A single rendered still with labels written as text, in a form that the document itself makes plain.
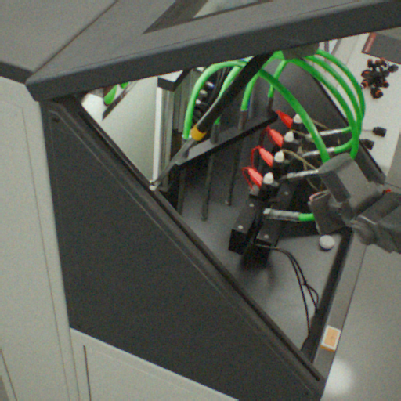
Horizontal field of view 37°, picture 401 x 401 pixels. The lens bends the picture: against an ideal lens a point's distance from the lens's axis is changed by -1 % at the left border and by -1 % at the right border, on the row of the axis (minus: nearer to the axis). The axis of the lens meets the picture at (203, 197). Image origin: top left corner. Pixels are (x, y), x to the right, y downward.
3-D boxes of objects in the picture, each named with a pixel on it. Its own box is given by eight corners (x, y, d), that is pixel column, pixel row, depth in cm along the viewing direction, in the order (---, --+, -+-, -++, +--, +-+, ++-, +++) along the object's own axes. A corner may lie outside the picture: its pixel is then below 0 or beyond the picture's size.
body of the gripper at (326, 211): (305, 201, 105) (323, 205, 97) (355, 178, 106) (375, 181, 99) (318, 235, 106) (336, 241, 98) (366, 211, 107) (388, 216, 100)
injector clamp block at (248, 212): (261, 282, 148) (272, 242, 137) (224, 268, 150) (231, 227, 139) (299, 194, 171) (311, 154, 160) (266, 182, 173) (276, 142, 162)
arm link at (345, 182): (373, 248, 87) (417, 214, 88) (334, 184, 85) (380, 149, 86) (338, 236, 99) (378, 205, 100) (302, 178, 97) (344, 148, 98)
